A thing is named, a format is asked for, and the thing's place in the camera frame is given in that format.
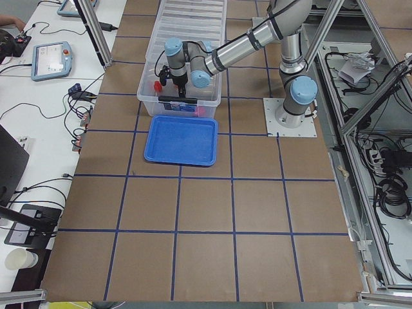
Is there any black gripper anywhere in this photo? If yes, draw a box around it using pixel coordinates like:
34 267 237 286
158 66 188 97

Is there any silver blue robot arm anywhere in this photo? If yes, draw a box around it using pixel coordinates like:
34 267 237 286
156 0 317 129

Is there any red block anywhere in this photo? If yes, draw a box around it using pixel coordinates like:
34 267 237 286
153 80 163 93
194 106 207 117

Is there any clear plastic storage box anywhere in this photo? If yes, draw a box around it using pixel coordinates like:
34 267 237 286
136 59 223 118

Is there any blue plastic tray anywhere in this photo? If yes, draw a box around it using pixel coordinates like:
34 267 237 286
144 115 218 167

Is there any clear ribbed box lid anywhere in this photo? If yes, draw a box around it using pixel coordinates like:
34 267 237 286
145 0 227 63

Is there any black power adapter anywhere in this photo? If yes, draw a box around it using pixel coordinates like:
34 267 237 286
99 22 118 32

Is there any teach pendant tablet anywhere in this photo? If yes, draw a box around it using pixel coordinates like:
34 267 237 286
57 0 80 17
31 41 72 82

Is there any black laptop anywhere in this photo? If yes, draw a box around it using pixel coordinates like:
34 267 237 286
0 126 30 206

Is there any white paper cup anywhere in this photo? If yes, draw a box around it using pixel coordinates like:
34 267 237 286
5 248 39 270

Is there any black box latch handle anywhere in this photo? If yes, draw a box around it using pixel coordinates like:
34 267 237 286
158 95 198 104

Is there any aluminium frame post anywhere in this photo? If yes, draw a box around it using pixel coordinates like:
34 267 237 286
73 0 113 68

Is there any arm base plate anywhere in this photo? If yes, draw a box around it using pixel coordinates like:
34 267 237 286
263 98 317 138

